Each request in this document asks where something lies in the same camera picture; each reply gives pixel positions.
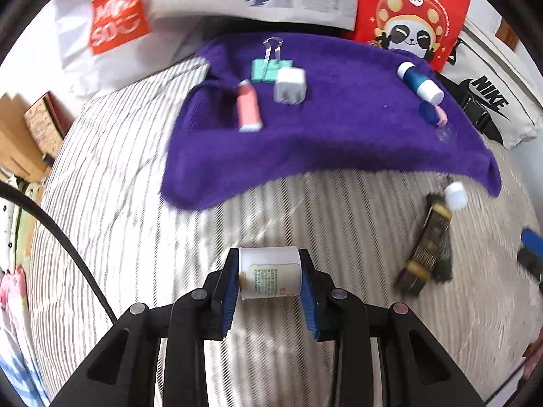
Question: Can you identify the green binder clip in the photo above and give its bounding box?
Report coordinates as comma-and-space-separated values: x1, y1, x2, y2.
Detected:
251, 37, 294, 83

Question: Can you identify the white waist bag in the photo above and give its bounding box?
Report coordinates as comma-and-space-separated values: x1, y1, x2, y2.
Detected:
437, 19, 543, 149

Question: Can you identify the blue white bottle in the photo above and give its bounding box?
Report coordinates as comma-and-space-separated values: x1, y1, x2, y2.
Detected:
396, 61, 445, 106

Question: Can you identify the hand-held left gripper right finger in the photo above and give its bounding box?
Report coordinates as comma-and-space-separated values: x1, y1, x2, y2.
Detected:
297, 248, 484, 407

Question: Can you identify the small white jar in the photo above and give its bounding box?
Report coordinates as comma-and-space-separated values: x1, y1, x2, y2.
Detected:
238, 246, 303, 302

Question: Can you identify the white dotted cloth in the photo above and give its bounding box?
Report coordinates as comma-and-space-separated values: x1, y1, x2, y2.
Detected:
0, 174, 43, 272

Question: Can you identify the pink cloth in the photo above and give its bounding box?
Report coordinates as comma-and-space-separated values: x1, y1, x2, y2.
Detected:
0, 263, 28, 335

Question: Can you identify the white plastic bag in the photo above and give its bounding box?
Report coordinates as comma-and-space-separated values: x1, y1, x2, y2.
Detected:
2, 0, 213, 98

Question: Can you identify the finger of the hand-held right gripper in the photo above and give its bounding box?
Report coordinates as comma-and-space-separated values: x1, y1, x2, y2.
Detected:
517, 227, 543, 293

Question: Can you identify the small white bottle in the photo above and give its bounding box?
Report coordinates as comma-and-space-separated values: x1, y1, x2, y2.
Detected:
443, 181, 468, 212

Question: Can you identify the striped bed sheet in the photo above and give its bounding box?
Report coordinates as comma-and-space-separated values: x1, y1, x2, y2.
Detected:
27, 57, 543, 407

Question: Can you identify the purple towel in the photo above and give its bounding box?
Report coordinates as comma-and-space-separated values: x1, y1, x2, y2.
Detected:
159, 32, 503, 212

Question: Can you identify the clear suction cup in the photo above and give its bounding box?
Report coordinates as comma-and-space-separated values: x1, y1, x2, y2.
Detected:
435, 123, 459, 142

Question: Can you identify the brown wooden bed frame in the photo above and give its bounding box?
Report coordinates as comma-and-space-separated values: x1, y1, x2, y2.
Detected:
496, 19, 520, 52

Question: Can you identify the white charger plug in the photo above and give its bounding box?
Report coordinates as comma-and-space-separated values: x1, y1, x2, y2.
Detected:
273, 67, 308, 106

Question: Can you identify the pink tube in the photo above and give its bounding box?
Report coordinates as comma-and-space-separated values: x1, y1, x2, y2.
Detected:
235, 80, 264, 133

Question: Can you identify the red paper bag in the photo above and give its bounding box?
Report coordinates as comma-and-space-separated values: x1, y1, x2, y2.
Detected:
341, 0, 473, 73

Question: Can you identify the black cable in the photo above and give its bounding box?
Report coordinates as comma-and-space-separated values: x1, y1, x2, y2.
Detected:
0, 180, 117, 325

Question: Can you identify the patterned cardboard box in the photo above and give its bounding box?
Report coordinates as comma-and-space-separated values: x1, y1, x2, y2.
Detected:
23, 91, 79, 159

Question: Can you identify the light wooden furniture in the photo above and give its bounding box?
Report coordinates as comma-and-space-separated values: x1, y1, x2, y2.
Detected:
0, 91, 47, 183

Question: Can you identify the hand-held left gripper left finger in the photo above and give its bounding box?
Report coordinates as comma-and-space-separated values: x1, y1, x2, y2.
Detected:
51, 248, 240, 407

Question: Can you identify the blue pink small bottle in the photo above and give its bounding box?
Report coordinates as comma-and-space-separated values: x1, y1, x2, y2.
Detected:
419, 101, 448, 127

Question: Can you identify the blue checked cloth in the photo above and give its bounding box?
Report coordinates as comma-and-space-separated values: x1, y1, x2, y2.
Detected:
0, 348, 47, 407

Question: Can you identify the black gold tube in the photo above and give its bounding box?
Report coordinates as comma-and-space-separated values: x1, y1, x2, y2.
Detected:
424, 193, 454, 283
394, 204, 452, 297

